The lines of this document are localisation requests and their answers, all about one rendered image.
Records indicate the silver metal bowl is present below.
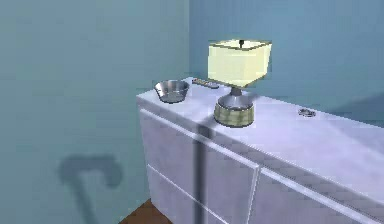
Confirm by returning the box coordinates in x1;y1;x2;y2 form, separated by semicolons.
154;79;191;104

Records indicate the grey remote control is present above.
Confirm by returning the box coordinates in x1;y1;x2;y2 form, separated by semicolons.
191;78;221;90

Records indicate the yellow shade table lamp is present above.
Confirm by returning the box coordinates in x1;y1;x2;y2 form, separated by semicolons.
207;38;273;129

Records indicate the white chest of drawers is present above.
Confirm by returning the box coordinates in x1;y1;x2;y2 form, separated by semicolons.
135;77;384;224

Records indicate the small silver ring object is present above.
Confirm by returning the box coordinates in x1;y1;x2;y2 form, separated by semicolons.
297;108;317;118

